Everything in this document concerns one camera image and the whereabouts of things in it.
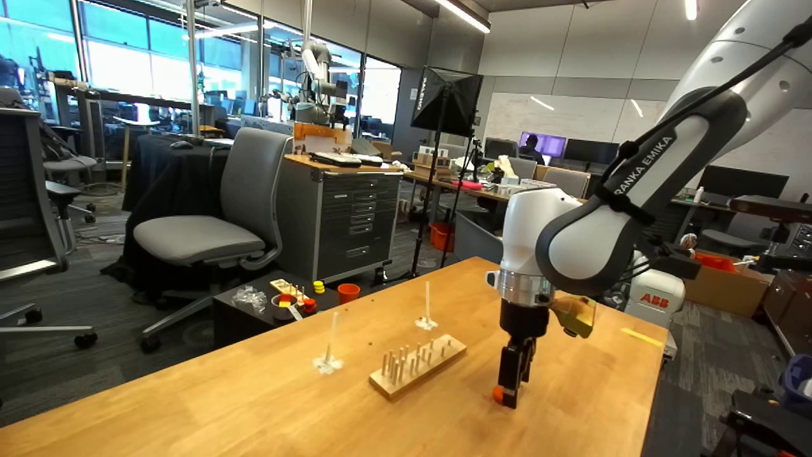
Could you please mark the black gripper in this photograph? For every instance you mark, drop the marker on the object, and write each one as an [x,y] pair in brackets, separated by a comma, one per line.
[523,321]

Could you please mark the white ABB robot base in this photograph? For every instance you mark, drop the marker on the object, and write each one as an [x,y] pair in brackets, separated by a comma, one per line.
[655,299]

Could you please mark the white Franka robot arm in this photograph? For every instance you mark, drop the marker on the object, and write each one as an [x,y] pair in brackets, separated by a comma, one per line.
[592,245]

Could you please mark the wooden peg board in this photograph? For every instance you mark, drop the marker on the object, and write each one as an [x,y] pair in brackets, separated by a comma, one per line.
[419,367]

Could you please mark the yellow tape strip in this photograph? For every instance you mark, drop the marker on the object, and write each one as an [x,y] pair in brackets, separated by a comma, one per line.
[644,335]

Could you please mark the red bucket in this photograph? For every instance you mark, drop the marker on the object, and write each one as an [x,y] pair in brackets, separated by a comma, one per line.
[442,236]

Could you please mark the orange cup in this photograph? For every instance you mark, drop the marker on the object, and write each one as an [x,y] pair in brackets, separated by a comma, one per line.
[348,292]

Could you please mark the cluttered wooden desk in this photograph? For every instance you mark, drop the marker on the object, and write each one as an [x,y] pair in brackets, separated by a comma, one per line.
[474,186]

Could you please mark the small yellow block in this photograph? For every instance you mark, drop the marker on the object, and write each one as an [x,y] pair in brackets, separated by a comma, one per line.
[318,287]

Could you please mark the lit purple monitor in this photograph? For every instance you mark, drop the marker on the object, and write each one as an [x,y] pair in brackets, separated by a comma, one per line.
[546,146]

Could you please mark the brown cardboard box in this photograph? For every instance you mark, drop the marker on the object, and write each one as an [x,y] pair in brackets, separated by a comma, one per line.
[726,292]

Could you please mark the grey drawer cabinet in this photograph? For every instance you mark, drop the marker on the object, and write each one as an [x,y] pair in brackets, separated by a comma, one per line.
[338,219]

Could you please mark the white tray with red parts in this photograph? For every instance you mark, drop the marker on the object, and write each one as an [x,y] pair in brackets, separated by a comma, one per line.
[294,299]

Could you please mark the keyboard on cabinet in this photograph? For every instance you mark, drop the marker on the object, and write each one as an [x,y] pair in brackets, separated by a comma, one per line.
[348,157]

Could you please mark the black softbox light on stand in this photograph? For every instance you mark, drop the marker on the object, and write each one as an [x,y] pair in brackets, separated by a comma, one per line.
[448,103]

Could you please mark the low black side table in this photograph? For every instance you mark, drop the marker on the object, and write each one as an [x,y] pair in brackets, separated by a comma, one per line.
[245,322]

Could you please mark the clear plastic bag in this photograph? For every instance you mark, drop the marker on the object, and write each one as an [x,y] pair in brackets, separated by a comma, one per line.
[248,298]

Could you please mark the blue bin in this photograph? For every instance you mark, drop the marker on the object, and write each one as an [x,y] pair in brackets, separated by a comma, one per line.
[800,382]

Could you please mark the black computer monitor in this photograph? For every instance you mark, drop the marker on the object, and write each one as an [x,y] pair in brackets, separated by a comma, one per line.
[744,180]

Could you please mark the orange box on cabinet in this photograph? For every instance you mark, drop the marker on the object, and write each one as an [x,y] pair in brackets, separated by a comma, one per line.
[320,137]

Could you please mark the grey office chair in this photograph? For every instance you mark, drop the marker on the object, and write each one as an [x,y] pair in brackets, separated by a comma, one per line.
[195,239]

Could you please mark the ceiling light strip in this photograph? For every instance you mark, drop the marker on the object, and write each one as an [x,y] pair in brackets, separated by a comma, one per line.
[464,16]

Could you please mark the black office chair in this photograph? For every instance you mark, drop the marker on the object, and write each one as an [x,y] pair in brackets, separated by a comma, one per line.
[21,186]

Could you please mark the yellowish wrist camera box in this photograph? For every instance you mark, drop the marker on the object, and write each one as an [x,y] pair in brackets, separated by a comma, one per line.
[575,315]

